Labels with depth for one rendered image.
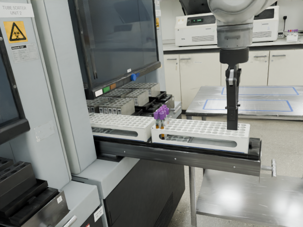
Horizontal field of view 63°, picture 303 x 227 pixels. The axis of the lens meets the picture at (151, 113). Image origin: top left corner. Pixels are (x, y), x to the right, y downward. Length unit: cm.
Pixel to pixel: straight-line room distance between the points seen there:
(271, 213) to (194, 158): 71
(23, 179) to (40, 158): 7
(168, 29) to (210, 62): 105
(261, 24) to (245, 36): 233
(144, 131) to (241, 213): 74
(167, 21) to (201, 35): 92
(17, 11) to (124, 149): 50
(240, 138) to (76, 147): 50
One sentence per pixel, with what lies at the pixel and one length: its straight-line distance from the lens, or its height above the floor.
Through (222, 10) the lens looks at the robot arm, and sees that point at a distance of 49.
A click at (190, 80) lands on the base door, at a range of 319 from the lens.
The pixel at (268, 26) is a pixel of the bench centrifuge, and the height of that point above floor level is 107.
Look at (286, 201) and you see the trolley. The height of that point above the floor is 28.
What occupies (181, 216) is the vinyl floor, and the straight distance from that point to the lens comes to 173.
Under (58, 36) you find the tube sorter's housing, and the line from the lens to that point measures 77.
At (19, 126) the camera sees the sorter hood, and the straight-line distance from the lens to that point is 65.
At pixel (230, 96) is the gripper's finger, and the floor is 98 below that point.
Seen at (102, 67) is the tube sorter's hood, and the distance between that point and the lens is 90.
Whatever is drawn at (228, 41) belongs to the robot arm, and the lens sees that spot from 67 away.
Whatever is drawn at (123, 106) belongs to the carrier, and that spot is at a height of 88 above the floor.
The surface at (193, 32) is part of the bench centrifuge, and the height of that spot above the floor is 107.
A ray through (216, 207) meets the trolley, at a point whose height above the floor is 28.
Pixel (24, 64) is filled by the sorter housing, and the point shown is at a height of 112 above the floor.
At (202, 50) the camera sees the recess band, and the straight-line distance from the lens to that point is 314.
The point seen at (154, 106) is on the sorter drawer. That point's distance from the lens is 116.
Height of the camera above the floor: 118
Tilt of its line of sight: 20 degrees down
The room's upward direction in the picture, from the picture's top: 5 degrees counter-clockwise
